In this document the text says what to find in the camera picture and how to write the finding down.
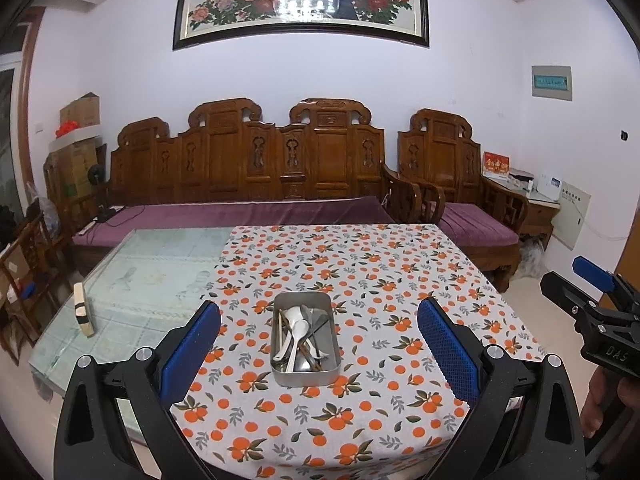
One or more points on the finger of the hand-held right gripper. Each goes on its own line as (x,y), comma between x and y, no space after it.
(560,287)
(592,272)

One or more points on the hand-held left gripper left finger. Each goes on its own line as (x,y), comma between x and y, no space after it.
(192,352)

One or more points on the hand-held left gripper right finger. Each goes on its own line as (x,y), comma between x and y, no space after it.
(447,352)

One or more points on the light wooden chopstick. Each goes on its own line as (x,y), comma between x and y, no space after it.
(281,325)

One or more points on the metal tray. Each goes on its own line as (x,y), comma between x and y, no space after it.
(330,360)

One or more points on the dark brown chopstick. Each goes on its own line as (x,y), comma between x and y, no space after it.
(312,358)

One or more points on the white plastic fork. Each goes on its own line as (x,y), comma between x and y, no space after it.
(323,346)

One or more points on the large steel fork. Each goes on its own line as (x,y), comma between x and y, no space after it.
(320,317)

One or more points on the person's right hand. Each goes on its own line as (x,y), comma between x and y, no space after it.
(597,402)

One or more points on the clear plastic bag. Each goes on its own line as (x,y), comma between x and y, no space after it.
(532,260)
(47,215)

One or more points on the brown wooden door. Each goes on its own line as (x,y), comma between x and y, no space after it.
(631,260)

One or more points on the wooden side table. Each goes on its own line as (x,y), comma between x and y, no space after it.
(540,215)

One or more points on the white telephone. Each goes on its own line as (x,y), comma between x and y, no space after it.
(550,184)

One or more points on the purple armchair cushion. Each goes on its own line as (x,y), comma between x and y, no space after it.
(475,222)

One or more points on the cream block with black band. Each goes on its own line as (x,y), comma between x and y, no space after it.
(82,310)

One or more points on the orange print tablecloth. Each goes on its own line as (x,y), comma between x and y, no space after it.
(350,270)

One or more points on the red box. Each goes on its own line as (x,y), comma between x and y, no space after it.
(496,165)

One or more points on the purple sofa cushion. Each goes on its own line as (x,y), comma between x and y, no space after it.
(240,215)

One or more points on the white remote control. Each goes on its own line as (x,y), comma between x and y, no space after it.
(86,230)

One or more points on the carved wooden armchair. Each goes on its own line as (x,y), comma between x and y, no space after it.
(442,155)

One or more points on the wooden chair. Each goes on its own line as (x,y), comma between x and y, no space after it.
(35,250)

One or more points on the grey electrical panel box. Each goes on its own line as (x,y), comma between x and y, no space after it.
(551,83)

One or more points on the carved wooden sofa bench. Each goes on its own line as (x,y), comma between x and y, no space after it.
(225,160)

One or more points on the small black fan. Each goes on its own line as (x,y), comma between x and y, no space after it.
(95,177)

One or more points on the large cardboard box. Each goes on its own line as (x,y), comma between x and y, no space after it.
(75,170)

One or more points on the white flat box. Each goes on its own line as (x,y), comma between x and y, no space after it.
(77,137)

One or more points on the orange plastic thing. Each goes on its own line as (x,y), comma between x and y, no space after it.
(66,128)

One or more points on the small cardboard box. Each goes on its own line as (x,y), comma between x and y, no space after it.
(80,110)

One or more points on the wooden framed glass door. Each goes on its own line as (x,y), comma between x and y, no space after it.
(26,100)

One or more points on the framed peacock flower painting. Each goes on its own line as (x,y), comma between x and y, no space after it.
(300,0)

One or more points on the white wall panel cover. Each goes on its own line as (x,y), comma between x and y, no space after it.
(572,217)

